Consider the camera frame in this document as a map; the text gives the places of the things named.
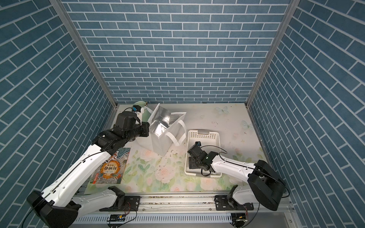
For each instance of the green round object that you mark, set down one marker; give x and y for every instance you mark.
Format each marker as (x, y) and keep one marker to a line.
(140, 103)

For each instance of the circuit board right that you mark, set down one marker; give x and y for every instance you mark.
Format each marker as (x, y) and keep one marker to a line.
(238, 220)

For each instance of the green circuit board left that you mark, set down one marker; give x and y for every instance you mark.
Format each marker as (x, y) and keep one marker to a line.
(116, 218)

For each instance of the colourful illustrated book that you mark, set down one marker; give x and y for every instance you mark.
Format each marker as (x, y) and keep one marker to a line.
(111, 171)

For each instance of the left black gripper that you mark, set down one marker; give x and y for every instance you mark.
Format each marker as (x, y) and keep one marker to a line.
(145, 126)

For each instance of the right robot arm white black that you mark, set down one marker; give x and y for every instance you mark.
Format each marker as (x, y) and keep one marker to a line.
(265, 186)

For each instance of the white insulated delivery bag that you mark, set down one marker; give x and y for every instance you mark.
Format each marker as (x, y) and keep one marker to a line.
(166, 128)

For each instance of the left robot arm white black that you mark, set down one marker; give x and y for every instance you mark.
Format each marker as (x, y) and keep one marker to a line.
(58, 207)

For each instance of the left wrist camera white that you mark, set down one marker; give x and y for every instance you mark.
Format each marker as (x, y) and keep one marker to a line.
(139, 110)

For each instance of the floral table mat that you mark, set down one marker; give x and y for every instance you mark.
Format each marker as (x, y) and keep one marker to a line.
(147, 172)

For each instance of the white plastic basket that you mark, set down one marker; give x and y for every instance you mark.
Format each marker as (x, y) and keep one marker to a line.
(210, 142)

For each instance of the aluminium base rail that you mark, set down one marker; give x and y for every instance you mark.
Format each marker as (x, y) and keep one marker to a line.
(188, 210)

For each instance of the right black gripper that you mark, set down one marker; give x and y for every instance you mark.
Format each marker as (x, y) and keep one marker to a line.
(191, 164)

